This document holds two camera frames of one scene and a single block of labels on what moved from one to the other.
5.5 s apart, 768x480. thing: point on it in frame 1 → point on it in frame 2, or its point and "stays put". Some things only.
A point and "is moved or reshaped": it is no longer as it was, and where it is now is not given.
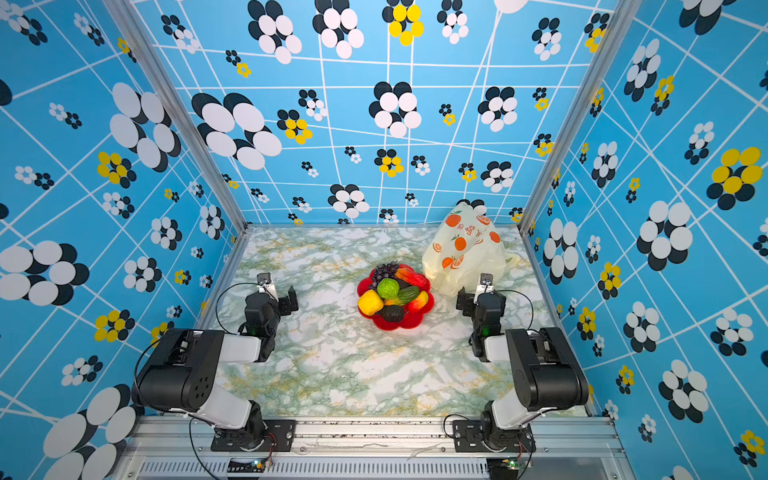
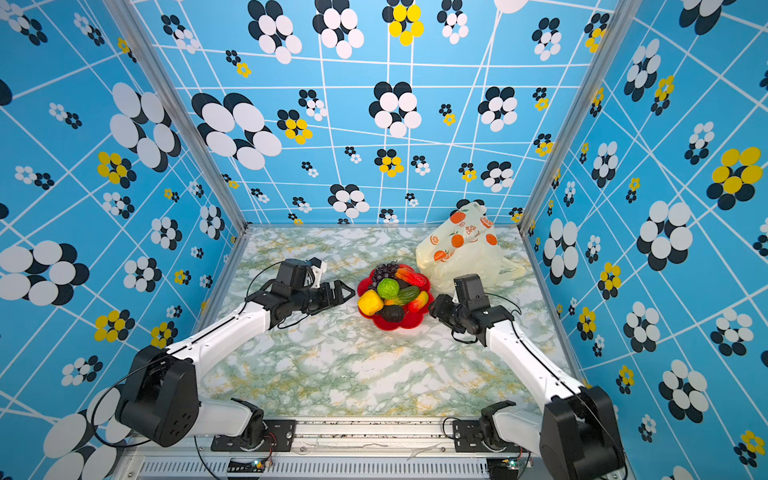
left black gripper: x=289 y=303 → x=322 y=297
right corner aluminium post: x=619 y=27 stays put
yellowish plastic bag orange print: x=464 y=245 is moved or reshaped
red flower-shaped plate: x=394 y=296 stays put
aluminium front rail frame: x=181 y=448 stays put
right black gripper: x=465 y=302 → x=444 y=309
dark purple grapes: x=383 y=271 stays put
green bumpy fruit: x=388 y=288 stays put
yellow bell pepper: x=370 y=303 stays put
